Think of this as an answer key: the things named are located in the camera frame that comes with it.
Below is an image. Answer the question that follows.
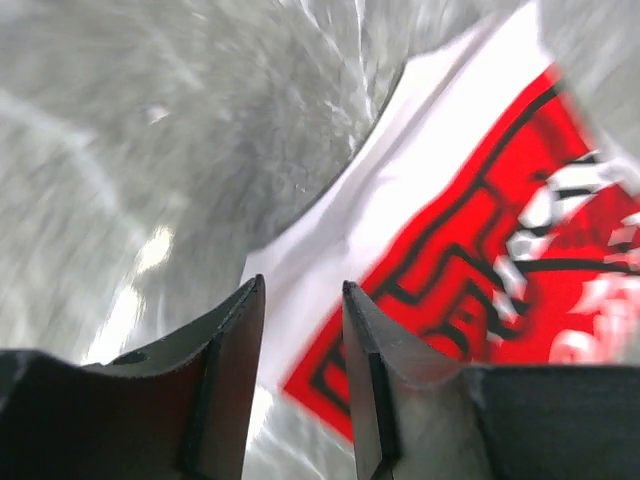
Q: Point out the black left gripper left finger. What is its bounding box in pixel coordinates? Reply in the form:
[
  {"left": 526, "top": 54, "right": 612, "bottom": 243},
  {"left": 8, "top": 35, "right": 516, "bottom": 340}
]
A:
[{"left": 1, "top": 276, "right": 265, "bottom": 479}]

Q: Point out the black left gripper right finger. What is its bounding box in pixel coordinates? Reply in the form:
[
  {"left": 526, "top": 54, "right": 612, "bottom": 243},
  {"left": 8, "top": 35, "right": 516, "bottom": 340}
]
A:
[{"left": 342, "top": 282, "right": 639, "bottom": 480}]

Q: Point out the white t-shirt with red print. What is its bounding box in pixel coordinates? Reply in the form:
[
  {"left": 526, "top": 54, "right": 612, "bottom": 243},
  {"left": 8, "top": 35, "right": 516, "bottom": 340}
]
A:
[{"left": 245, "top": 1, "right": 639, "bottom": 436}]

